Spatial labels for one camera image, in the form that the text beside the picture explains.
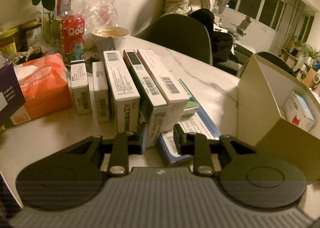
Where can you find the white tall medicine box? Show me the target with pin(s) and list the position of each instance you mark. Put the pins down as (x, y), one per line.
(125, 96)

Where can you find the seated person white jacket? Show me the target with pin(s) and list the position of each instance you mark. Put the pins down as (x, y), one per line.
(201, 11)

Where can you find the green white flat box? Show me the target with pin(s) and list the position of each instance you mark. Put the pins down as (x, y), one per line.
(191, 107)

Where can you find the beige cardboard storage box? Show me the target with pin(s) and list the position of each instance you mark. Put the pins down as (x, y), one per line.
(263, 90)

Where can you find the dark office chair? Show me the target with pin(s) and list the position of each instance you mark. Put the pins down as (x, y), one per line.
(182, 34)

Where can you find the orange tissue pack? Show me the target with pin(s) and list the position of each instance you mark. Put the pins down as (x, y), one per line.
(44, 86)

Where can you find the empty clear plastic bottle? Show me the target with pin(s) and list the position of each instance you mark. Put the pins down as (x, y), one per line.
(102, 13)

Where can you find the small white medicine box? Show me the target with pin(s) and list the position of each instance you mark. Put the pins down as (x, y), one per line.
(100, 87)

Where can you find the white paper bowl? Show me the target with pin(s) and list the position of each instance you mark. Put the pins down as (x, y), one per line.
(118, 34)

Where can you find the black perforated phone stand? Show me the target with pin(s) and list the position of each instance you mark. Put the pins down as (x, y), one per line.
(106, 44)

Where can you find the small white box blue stripe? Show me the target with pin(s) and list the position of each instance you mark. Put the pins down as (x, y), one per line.
(80, 87)

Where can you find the gold lid jar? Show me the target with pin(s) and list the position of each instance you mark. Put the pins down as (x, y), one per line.
(30, 34)
(8, 40)

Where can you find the blue flat box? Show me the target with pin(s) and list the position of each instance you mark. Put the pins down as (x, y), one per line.
(200, 122)

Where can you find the dark striped medicine box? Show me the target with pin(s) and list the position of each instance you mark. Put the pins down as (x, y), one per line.
(152, 106)

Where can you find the red Qoo drink bottle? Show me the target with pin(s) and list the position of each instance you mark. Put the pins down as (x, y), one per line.
(72, 29)

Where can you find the white blue red box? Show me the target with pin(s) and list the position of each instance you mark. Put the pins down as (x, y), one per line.
(298, 113)

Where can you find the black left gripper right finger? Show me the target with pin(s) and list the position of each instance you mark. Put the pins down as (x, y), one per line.
(253, 179)

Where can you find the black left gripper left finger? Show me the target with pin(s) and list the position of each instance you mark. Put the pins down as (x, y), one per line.
(76, 174)

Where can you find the dark purple box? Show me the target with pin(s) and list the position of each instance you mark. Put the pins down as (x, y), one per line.
(12, 97)

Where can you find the white long medicine box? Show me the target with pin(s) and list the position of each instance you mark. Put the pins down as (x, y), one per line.
(167, 84)

